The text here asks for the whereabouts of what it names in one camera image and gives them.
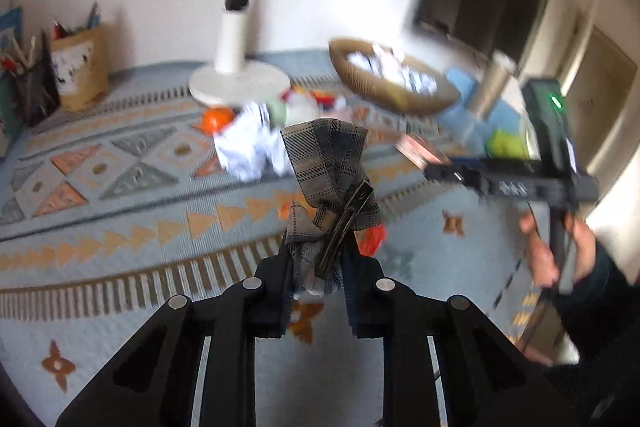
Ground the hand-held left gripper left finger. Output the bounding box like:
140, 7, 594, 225
55, 234, 296, 427

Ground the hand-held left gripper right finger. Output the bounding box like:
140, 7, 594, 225
345, 237, 581, 427

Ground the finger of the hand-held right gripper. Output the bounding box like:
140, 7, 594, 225
424, 157, 483, 188

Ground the reddish brown small box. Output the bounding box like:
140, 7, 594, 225
395, 133, 448, 168

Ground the pile of papers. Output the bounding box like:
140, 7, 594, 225
345, 46, 441, 95

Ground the wicker basket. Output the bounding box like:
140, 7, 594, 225
328, 37, 461, 115

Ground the grey plaid cloth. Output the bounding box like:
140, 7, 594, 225
280, 118, 383, 298

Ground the person's right forearm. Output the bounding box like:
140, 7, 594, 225
547, 237, 640, 427

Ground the person's right hand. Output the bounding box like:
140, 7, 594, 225
519, 209, 598, 289

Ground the yellow green object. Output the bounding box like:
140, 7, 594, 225
487, 127, 531, 159

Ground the red orange snack packet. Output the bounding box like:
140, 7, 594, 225
280, 202, 388, 258

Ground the beige cylindrical stand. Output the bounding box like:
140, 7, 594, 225
467, 49, 518, 120

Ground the beige wooden door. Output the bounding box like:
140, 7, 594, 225
545, 0, 640, 208

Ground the light blue plastic item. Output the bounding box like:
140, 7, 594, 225
440, 67, 521, 142

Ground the crumpled printed paper ball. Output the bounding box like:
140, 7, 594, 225
212, 102, 291, 182

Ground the pastel plush dango skewer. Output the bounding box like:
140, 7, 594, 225
267, 91, 361, 124

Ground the patterned blue table mat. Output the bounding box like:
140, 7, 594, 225
0, 49, 566, 427

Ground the orange tangerine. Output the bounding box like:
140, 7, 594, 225
202, 107, 236, 132

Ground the white desk lamp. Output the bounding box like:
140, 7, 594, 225
189, 0, 291, 108

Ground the kraft paper pen holder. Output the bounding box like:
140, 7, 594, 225
49, 24, 111, 112

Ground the black mesh pen holder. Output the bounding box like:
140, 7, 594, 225
7, 62, 58, 128

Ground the bunch of coloured pens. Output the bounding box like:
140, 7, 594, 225
50, 2, 103, 40

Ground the bunch of pencils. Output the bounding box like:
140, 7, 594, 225
0, 34, 41, 75

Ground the blue upright book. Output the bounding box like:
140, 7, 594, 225
0, 7, 25, 148

